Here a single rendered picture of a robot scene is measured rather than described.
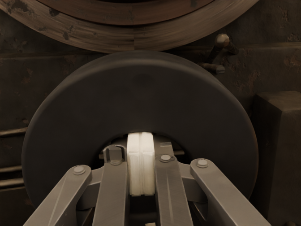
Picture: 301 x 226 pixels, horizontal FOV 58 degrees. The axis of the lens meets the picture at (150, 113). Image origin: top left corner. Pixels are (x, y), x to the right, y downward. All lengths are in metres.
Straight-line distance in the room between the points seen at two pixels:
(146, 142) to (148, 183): 0.02
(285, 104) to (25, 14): 0.36
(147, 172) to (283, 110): 0.30
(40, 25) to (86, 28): 0.06
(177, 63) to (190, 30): 0.20
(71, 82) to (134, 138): 0.05
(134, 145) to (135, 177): 0.02
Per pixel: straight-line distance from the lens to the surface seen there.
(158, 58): 0.15
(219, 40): 0.27
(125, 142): 0.17
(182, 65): 0.15
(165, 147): 0.17
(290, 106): 0.43
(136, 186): 0.16
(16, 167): 0.52
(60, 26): 0.36
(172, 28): 0.35
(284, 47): 0.51
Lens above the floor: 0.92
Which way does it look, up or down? 19 degrees down
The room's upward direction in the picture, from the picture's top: 2 degrees counter-clockwise
